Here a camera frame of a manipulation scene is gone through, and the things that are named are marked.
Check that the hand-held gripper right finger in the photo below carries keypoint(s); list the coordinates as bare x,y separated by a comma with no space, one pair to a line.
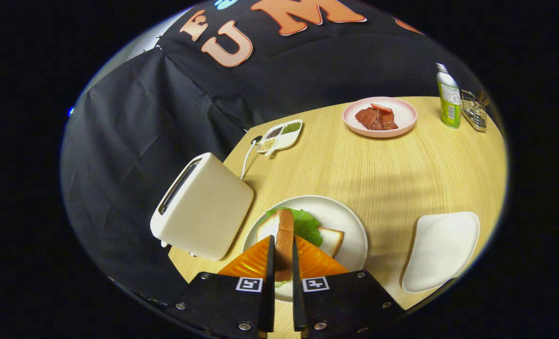
340,306

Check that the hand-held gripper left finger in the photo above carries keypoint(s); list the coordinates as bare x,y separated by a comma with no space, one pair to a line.
232,306

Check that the green lettuce leaf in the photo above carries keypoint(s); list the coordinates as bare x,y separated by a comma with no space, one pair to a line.
307,226

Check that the toasted bread slice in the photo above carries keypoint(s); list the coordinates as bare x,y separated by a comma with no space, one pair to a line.
284,235

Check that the square white bread slice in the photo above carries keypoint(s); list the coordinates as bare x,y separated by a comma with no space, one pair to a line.
331,240

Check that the white round plate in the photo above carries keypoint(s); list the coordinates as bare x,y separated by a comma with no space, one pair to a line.
345,212

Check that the cream white toaster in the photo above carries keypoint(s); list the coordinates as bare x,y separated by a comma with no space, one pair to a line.
209,212

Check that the white leaf-shaped dish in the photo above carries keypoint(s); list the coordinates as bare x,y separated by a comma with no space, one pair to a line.
439,249

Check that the white divided spice dish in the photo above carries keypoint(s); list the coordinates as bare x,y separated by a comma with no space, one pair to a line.
286,140

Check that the brown meat slice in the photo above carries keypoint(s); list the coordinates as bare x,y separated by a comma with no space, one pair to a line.
376,120

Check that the pink round plate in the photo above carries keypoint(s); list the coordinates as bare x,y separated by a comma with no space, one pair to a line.
404,115

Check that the red food strip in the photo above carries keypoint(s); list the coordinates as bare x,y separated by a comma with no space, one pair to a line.
381,108

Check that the black backdrop cloth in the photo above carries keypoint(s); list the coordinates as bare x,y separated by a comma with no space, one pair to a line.
143,117

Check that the silver bottle green label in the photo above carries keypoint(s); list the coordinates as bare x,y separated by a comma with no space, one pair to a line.
450,103

